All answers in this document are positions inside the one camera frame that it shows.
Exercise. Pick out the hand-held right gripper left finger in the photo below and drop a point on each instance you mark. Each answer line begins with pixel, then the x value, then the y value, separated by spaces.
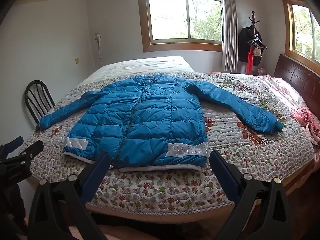
pixel 96 175

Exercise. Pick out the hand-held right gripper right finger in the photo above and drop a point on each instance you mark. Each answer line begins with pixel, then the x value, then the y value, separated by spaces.
pixel 225 175

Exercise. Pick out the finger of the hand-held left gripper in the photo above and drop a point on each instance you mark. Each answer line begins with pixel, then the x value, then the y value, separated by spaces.
pixel 31 152
pixel 13 144

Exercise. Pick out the blue puffer jacket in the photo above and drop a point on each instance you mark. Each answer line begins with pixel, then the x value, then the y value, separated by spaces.
pixel 150 117

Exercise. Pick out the person's left forearm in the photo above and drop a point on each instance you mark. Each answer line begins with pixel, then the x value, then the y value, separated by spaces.
pixel 12 205

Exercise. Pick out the black clothes hanger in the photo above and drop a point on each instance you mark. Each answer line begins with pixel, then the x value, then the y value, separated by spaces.
pixel 260 45

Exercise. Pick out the floral quilted bedspread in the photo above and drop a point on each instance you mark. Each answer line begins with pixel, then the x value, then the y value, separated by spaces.
pixel 237 142

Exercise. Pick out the black metal chair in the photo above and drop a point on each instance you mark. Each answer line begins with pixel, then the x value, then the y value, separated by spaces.
pixel 38 81

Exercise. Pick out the bed base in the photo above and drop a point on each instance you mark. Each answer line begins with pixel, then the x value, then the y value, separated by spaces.
pixel 155 218

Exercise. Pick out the pink floral blanket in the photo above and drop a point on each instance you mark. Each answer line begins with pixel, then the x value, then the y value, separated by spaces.
pixel 308 117

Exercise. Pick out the small pink object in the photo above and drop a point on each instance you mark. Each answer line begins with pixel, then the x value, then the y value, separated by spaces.
pixel 261 71

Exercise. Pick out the red hanging bag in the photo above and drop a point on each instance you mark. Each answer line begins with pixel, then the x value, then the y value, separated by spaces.
pixel 249 62

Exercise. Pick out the dark wooden headboard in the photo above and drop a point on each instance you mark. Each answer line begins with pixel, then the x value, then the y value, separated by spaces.
pixel 295 77

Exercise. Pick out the white patterned hanging garment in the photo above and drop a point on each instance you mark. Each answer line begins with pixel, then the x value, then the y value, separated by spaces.
pixel 257 55

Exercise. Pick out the dark hanging coat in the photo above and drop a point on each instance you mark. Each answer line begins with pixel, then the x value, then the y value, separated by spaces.
pixel 245 45

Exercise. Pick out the white pleated curtain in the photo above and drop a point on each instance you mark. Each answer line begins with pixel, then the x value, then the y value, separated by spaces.
pixel 228 30

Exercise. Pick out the wooden coat rack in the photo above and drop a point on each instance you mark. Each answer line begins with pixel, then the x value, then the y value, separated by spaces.
pixel 253 20

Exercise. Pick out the narrow wooden-framed window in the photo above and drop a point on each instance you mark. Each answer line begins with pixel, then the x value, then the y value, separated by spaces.
pixel 302 30

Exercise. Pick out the wide wooden-framed window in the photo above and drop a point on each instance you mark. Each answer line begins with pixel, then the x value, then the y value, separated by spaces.
pixel 167 17

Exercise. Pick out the yellow wall socket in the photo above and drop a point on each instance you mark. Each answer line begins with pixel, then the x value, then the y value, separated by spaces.
pixel 77 60

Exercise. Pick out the white wall-mounted handset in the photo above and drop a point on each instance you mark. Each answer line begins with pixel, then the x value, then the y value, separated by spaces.
pixel 98 40

